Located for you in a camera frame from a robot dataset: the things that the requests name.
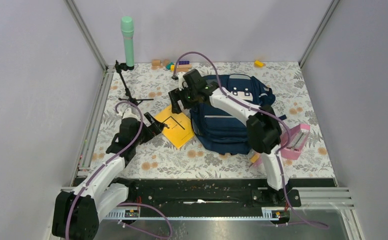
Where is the yellow orange highlighter pen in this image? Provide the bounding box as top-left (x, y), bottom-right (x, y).
top-left (249, 153), bottom-right (261, 164)

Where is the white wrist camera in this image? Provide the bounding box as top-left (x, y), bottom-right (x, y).
top-left (118, 107), bottom-right (140, 121)
top-left (172, 71), bottom-right (188, 93)

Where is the yellow block far right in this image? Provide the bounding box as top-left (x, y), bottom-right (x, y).
top-left (253, 60), bottom-right (266, 68)

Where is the purple studded toy brick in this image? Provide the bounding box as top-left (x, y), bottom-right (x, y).
top-left (178, 60), bottom-right (190, 65)

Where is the yellow book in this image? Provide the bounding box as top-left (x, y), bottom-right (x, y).
top-left (154, 105), bottom-right (195, 149)

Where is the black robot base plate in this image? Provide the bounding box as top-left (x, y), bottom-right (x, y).
top-left (113, 177), bottom-right (301, 210)

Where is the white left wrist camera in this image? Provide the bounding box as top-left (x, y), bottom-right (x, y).
top-left (118, 107), bottom-right (140, 121)

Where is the pink highlighter pen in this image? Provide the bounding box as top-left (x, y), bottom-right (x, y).
top-left (252, 158), bottom-right (263, 168)

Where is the black tripod stand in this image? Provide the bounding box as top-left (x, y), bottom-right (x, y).
top-left (114, 60), bottom-right (154, 106)

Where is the pink box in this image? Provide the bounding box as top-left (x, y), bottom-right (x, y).
top-left (280, 123), bottom-right (311, 161)

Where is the light wooden cube block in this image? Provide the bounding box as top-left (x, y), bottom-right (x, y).
top-left (151, 59), bottom-right (162, 67)

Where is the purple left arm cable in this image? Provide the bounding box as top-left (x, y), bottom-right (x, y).
top-left (64, 100), bottom-right (173, 240)

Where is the long wooden block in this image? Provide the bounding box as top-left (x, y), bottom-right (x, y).
top-left (177, 64), bottom-right (192, 69)
top-left (176, 67), bottom-right (190, 73)

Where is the teal toy block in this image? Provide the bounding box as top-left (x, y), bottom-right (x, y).
top-left (166, 62), bottom-right (175, 70)

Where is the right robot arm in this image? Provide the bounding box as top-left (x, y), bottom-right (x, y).
top-left (168, 69), bottom-right (289, 206)

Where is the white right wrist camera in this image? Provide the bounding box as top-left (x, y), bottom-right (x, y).
top-left (172, 71), bottom-right (188, 93)

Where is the brown wooden block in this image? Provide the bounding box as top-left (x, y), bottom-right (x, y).
top-left (162, 59), bottom-right (171, 67)

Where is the green microphone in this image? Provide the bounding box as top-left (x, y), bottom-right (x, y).
top-left (120, 16), bottom-right (135, 70)

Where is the slotted metal cable rail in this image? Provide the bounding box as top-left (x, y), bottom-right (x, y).
top-left (105, 204), bottom-right (291, 221)

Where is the long wooden block rear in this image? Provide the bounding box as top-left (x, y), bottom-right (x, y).
top-left (177, 64), bottom-right (192, 69)

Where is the navy blue student backpack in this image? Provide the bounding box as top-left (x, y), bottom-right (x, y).
top-left (189, 74), bottom-right (282, 155)

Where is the long wooden block front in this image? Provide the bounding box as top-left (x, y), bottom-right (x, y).
top-left (176, 67), bottom-right (190, 73)

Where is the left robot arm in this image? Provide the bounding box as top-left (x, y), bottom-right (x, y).
top-left (51, 113), bottom-right (166, 240)

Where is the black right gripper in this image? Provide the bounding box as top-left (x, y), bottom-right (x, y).
top-left (168, 85), bottom-right (199, 115)

